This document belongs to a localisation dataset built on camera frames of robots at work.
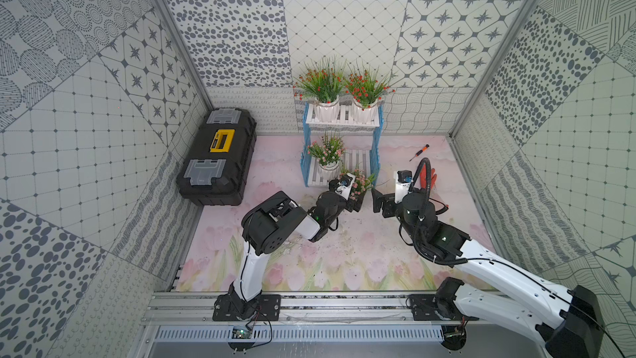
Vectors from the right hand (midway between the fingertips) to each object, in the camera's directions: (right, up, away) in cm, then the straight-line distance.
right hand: (387, 189), depth 78 cm
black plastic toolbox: (-59, +6, +8) cm, 60 cm away
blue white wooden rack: (-2, +17, +41) cm, 45 cm away
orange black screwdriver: (+28, +14, +39) cm, 50 cm away
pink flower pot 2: (-7, +1, +8) cm, 11 cm away
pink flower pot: (-19, +12, +13) cm, 26 cm away
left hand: (-6, -1, +11) cm, 13 cm away
